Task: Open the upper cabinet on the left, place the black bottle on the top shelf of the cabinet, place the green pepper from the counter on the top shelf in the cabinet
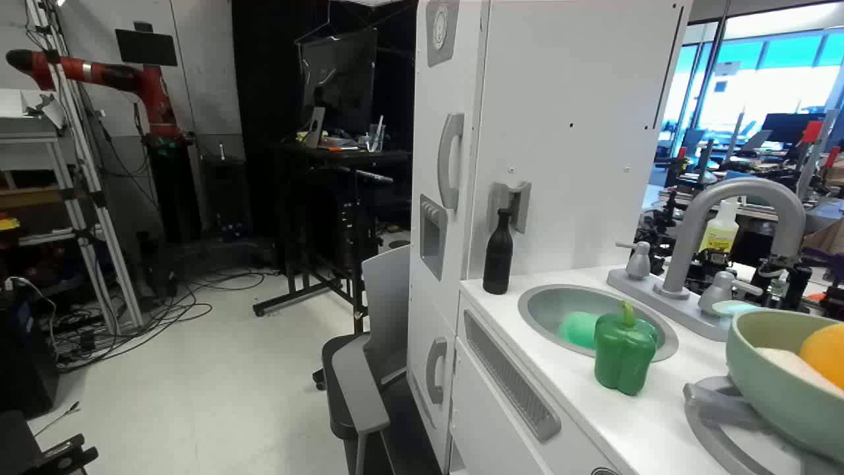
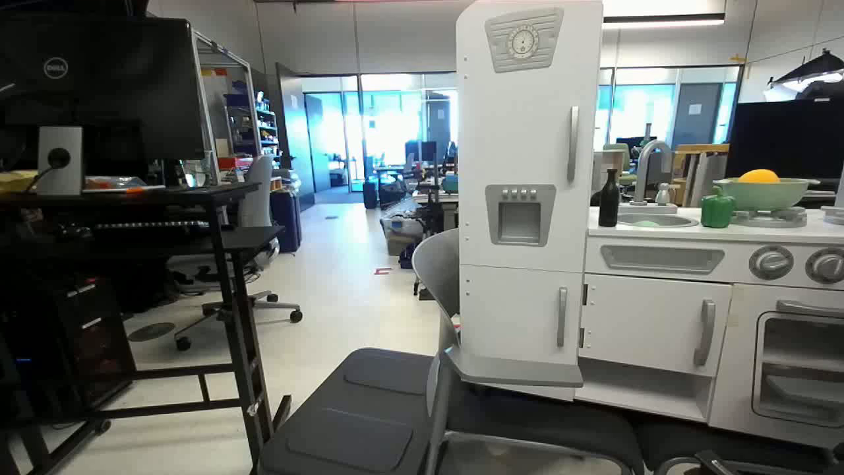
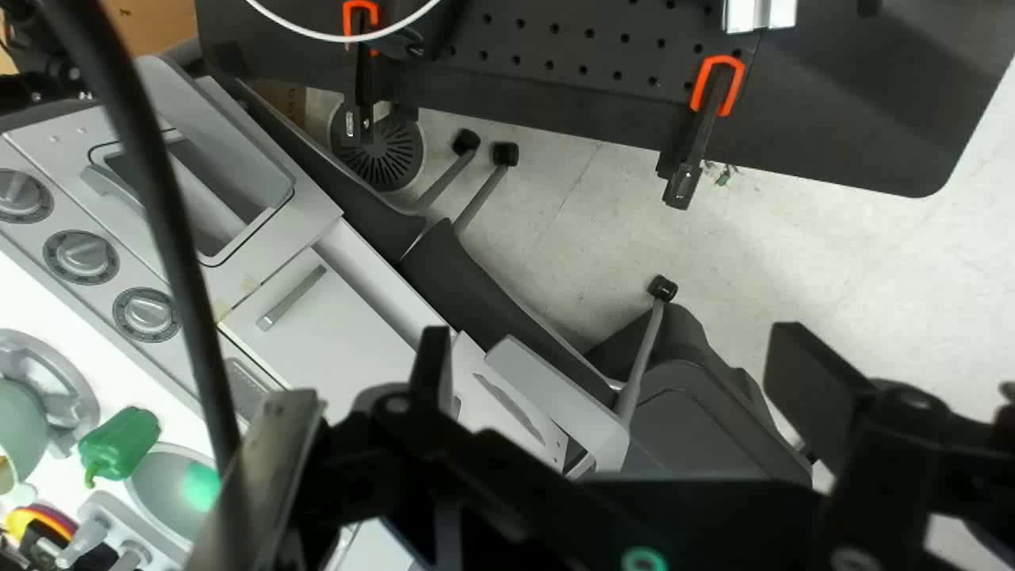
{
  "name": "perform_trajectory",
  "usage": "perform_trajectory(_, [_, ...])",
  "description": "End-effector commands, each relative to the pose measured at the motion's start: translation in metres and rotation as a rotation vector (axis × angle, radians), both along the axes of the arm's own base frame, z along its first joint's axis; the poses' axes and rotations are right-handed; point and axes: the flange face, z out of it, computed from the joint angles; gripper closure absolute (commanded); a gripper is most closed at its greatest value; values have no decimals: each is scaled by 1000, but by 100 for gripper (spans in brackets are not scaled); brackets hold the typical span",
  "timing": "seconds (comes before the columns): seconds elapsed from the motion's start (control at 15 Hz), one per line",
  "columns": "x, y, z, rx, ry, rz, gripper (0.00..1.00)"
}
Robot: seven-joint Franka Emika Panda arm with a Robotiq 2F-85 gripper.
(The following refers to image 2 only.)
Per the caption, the black bottle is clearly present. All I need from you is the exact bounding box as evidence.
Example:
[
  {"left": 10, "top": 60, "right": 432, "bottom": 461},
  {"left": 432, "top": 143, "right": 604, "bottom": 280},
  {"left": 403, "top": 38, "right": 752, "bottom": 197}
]
[{"left": 598, "top": 168, "right": 620, "bottom": 227}]

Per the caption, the white office chair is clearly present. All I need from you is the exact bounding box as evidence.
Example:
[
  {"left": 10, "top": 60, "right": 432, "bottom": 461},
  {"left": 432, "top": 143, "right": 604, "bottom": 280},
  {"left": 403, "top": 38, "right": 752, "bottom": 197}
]
[{"left": 167, "top": 152, "right": 306, "bottom": 354}]

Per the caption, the grey toy faucet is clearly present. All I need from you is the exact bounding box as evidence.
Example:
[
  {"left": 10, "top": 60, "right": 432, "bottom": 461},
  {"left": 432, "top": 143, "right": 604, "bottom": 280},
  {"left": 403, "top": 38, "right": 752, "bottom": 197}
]
[{"left": 620, "top": 140, "right": 678, "bottom": 215}]

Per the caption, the black keyboard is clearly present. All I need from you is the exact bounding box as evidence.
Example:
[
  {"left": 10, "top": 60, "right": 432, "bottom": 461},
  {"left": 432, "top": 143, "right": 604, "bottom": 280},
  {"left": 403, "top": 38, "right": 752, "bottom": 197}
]
[{"left": 93, "top": 218, "right": 211, "bottom": 234}]

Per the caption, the white toy kitchen unit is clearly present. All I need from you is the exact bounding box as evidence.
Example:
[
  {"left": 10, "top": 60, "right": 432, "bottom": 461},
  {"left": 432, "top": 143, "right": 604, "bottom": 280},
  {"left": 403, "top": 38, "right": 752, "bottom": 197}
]
[{"left": 455, "top": 0, "right": 844, "bottom": 449}]

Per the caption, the black Dell monitor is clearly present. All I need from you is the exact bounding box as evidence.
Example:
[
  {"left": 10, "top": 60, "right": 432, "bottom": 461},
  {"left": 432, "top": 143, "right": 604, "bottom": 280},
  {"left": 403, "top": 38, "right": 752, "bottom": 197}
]
[{"left": 0, "top": 13, "right": 205, "bottom": 176}]

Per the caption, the yellow toy lemon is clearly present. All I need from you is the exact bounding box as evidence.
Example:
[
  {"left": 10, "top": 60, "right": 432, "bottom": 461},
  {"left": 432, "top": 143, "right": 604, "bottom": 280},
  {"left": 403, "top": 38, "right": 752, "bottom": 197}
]
[{"left": 738, "top": 168, "right": 781, "bottom": 185}]

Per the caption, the black computer desk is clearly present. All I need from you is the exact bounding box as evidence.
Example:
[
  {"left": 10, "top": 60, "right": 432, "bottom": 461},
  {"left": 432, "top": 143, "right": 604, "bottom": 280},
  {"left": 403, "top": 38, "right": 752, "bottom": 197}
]
[{"left": 0, "top": 185, "right": 273, "bottom": 475}]

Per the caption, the light green bowl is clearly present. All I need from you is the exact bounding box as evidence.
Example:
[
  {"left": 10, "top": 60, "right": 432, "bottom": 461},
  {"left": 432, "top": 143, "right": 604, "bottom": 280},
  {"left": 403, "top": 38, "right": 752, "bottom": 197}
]
[{"left": 714, "top": 176, "right": 812, "bottom": 213}]

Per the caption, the white speaker box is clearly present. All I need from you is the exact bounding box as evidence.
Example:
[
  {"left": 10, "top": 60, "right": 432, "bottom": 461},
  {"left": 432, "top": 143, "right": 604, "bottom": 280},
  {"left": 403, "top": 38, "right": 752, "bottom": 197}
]
[{"left": 36, "top": 125, "right": 81, "bottom": 194}]

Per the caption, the black computer tower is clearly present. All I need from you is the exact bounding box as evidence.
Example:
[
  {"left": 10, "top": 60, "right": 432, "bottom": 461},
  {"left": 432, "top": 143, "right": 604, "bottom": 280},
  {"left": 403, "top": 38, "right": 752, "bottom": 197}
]
[{"left": 0, "top": 273, "right": 135, "bottom": 426}]

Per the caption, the black monitor on right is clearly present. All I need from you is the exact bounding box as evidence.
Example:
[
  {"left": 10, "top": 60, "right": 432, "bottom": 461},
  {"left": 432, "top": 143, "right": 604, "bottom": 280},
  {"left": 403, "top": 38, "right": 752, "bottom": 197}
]
[{"left": 728, "top": 102, "right": 844, "bottom": 180}]

